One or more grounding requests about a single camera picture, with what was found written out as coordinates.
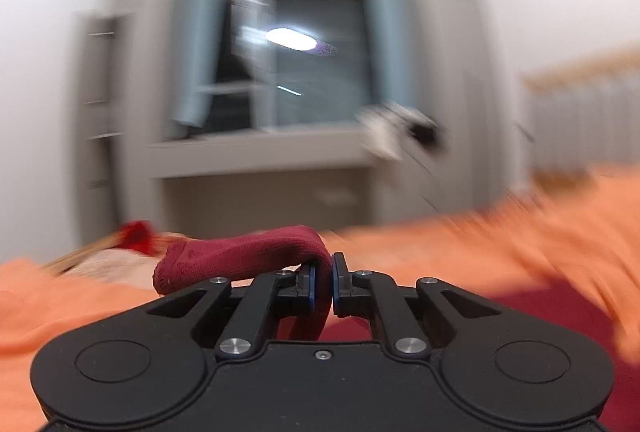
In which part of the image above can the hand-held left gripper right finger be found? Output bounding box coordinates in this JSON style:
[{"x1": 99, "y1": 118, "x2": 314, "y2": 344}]
[{"x1": 331, "y1": 252, "x2": 503, "y2": 360}]

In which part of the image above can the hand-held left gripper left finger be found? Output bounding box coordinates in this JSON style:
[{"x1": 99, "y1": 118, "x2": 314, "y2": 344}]
[{"x1": 145, "y1": 263, "x2": 320, "y2": 360}]

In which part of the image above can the maroon knit garment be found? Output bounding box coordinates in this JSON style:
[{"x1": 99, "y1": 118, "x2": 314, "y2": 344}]
[{"x1": 152, "y1": 225, "x2": 640, "y2": 432}]

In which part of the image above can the grey built-in cabinet unit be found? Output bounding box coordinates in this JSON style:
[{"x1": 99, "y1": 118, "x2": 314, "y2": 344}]
[{"x1": 75, "y1": 0, "x2": 506, "y2": 240}]

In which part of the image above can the red cloth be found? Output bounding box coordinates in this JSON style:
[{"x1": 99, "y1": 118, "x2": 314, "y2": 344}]
[{"x1": 119, "y1": 221, "x2": 167, "y2": 256}]

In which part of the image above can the beige lace cloth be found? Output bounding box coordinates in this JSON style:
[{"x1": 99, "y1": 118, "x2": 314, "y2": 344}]
[{"x1": 50, "y1": 247, "x2": 162, "y2": 289}]

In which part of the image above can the orange bed sheet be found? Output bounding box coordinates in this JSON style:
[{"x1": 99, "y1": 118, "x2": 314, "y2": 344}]
[{"x1": 0, "y1": 162, "x2": 640, "y2": 432}]

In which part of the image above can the grey framed window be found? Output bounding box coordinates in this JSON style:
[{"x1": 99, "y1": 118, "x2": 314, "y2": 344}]
[{"x1": 172, "y1": 0, "x2": 403, "y2": 135}]

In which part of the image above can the open window sash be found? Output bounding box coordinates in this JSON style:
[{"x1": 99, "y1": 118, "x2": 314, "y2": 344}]
[{"x1": 227, "y1": 0, "x2": 273, "y2": 130}]

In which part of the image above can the light blue curtain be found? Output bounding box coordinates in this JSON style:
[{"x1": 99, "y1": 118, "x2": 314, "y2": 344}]
[
  {"x1": 172, "y1": 0, "x2": 228, "y2": 125},
  {"x1": 359, "y1": 0, "x2": 403, "y2": 106}
]

